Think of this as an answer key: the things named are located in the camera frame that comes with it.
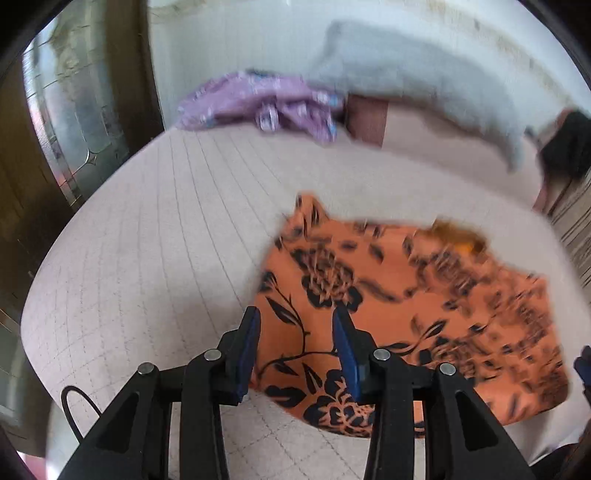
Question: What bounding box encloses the orange black floral shirt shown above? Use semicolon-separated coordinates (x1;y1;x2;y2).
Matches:
248;193;571;439

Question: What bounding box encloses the black cable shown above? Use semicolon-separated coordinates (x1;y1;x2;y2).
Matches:
61;385;103;441

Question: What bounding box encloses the striped sofa backrest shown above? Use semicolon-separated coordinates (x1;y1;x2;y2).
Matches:
531;178;591;278

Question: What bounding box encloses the brown wooden leaded-glass door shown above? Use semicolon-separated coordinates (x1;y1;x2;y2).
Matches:
0;0;166;324

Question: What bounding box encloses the pink sofa armrest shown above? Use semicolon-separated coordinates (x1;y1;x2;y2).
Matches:
346;95;552;204

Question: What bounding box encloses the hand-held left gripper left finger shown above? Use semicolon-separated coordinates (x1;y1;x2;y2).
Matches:
58;305;262;480

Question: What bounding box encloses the purple floral garment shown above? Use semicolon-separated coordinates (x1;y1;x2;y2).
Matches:
175;70;347;145

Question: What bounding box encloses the grey quilted pillow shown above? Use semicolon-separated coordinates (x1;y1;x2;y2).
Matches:
307;18;532;174

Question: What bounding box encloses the black garment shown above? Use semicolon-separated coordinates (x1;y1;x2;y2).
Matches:
538;108;591;181

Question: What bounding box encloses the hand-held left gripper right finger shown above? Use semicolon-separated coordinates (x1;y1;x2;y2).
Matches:
332;305;539;480

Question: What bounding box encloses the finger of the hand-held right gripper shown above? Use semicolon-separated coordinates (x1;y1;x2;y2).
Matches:
573;345;591;386

